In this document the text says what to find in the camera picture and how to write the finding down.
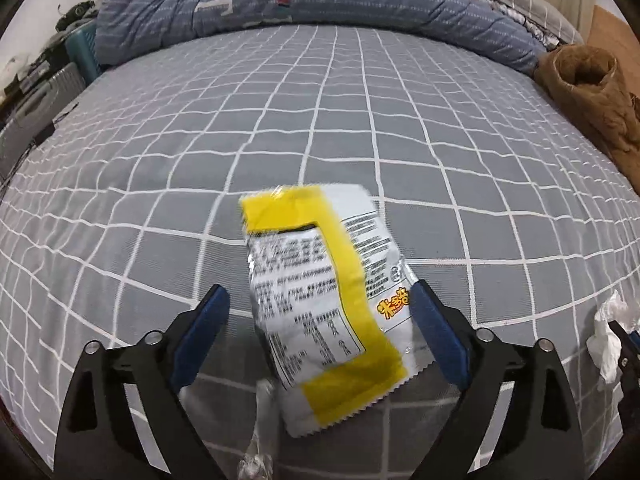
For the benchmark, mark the white tissue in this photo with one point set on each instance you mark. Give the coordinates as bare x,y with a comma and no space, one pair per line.
604,346

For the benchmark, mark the grey suitcase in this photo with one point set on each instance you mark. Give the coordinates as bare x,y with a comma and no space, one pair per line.
52,95

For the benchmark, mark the clear plastic wrapper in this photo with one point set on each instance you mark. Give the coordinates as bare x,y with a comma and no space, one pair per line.
260,456

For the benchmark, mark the teal plastic stool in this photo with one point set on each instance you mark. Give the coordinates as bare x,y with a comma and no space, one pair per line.
80,46

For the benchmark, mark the black charger with cable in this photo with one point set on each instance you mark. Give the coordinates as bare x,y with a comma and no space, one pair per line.
21,136

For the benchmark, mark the blue striped duvet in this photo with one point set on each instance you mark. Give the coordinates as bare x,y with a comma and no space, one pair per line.
126,29

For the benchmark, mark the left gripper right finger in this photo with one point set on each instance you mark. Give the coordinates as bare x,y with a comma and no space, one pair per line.
516,417

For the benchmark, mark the brown fleece garment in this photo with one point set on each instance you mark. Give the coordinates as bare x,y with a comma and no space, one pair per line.
589,87

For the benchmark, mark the yellow white snack wrapper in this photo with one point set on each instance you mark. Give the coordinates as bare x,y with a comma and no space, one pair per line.
330,293

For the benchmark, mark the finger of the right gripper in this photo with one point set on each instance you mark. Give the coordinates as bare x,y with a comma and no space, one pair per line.
628,363

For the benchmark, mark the wooden headboard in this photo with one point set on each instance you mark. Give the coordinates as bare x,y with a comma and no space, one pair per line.
615,36

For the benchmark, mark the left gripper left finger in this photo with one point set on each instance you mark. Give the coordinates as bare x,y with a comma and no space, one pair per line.
96,436

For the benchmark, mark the grey checked bed sheet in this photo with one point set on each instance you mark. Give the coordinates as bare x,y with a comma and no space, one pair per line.
130,211

